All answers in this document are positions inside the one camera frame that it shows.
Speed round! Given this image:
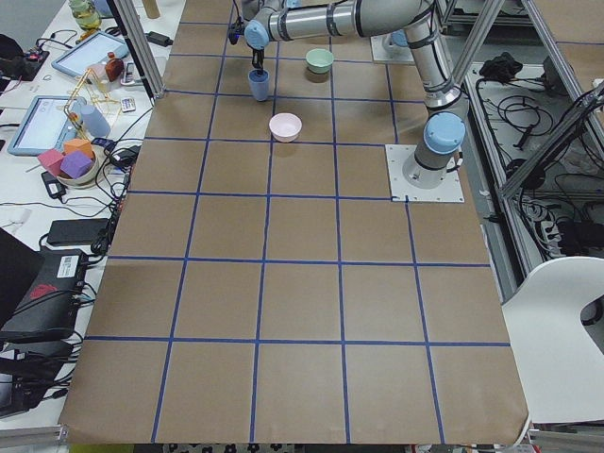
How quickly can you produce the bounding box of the teach pendant tablet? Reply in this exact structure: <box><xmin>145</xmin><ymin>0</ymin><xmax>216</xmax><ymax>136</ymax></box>
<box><xmin>8</xmin><ymin>95</ymin><xmax>77</xmax><ymax>157</ymax></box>
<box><xmin>51</xmin><ymin>31</ymin><xmax>129</xmax><ymax>76</ymax></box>

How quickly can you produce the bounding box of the pink bowl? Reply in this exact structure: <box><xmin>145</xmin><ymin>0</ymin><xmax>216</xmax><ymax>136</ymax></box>
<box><xmin>269</xmin><ymin>112</ymin><xmax>302</xmax><ymax>143</ymax></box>

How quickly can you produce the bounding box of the white chair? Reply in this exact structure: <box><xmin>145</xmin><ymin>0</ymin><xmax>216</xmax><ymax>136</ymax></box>
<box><xmin>503</xmin><ymin>257</ymin><xmax>603</xmax><ymax>424</ymax></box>

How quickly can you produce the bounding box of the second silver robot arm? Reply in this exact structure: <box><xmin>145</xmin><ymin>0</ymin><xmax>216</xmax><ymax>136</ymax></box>
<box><xmin>241</xmin><ymin>0</ymin><xmax>468</xmax><ymax>188</ymax></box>

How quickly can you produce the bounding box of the bowl with foam blocks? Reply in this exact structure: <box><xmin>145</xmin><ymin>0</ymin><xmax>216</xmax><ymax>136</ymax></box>
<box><xmin>38</xmin><ymin>138</ymin><xmax>100</xmax><ymax>189</ymax></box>

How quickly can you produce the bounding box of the mint green bowl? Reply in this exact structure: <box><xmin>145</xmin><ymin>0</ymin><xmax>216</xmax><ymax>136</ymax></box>
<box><xmin>305</xmin><ymin>48</ymin><xmax>334</xmax><ymax>75</ymax></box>

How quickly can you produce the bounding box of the black power adapter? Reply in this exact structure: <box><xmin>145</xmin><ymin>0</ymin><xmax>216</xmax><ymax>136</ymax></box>
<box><xmin>145</xmin><ymin>31</ymin><xmax>174</xmax><ymax>47</ymax></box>

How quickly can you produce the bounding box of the black gripper body arm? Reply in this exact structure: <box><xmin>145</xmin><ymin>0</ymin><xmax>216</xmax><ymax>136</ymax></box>
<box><xmin>252</xmin><ymin>48</ymin><xmax>264</xmax><ymax>71</ymax></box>

